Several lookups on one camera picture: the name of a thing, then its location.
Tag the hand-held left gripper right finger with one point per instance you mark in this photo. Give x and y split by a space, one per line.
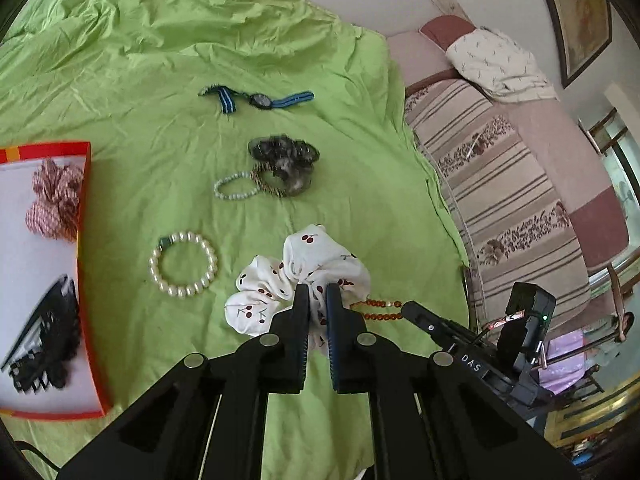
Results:
334 320

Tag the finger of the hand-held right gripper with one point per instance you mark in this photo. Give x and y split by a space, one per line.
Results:
425 319

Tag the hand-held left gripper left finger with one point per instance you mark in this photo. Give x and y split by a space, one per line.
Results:
302 320

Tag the white cherry print scrunchie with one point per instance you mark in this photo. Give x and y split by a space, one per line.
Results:
305 255

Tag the black hair comb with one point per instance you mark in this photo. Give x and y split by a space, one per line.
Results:
35 340

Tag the pink plaid scrunchie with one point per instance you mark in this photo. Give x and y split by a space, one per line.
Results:
50 210

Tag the red cardboard box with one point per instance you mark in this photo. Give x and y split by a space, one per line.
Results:
20 260

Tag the purple cloth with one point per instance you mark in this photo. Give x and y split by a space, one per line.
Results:
570 362

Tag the striped floral sofa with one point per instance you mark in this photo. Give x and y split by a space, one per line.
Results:
500 185

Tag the dark sheer hair bow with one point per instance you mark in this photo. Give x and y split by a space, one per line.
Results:
285 155

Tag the wooden chair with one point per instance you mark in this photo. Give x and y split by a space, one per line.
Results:
602 132

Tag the white patterned pillow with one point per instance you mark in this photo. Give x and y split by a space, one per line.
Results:
495 65

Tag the green bed sheet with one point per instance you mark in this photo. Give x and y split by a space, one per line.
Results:
250 60

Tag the framed wall picture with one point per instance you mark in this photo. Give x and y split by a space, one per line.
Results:
575 15

